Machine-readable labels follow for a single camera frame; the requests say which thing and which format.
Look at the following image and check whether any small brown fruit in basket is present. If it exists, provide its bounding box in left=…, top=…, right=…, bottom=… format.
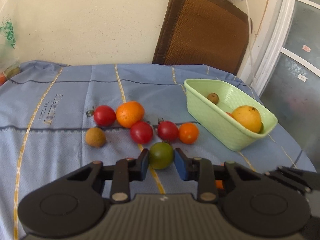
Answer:
left=207, top=93, right=219, bottom=105

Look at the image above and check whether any white power cable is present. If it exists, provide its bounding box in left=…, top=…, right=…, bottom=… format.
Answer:
left=243, top=0, right=256, bottom=81

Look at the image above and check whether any light green plastic basket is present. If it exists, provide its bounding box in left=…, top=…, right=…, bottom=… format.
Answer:
left=184, top=79, right=278, bottom=152

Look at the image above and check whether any white door frame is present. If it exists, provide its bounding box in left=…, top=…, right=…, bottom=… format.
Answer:
left=237, top=0, right=296, bottom=95

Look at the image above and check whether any green tomato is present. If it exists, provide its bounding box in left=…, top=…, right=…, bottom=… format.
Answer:
left=149, top=142, right=174, bottom=170

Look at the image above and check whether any large orange tangerine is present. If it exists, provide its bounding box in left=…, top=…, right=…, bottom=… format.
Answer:
left=116, top=101, right=145, bottom=128

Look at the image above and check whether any red cherry tomato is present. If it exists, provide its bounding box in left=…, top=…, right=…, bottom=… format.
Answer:
left=130, top=121, right=153, bottom=144
left=157, top=119, right=179, bottom=142
left=86, top=105, right=116, bottom=127

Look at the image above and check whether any clear plastic bag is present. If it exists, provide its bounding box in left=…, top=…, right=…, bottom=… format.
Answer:
left=1, top=0, right=20, bottom=85

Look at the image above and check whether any large yellow grapefruit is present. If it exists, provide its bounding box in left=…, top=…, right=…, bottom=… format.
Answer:
left=232, top=105, right=262, bottom=133

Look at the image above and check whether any brown kiwi fruit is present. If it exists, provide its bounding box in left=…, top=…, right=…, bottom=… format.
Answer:
left=85, top=127, right=106, bottom=148

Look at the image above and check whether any small orange tomato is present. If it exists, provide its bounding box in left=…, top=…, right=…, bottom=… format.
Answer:
left=179, top=123, right=199, bottom=144

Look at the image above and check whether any brown woven chair back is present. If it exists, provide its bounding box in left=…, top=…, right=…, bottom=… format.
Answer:
left=152, top=0, right=252, bottom=75

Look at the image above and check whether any blue striped tablecloth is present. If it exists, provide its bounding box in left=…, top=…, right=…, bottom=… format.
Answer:
left=0, top=60, right=317, bottom=240

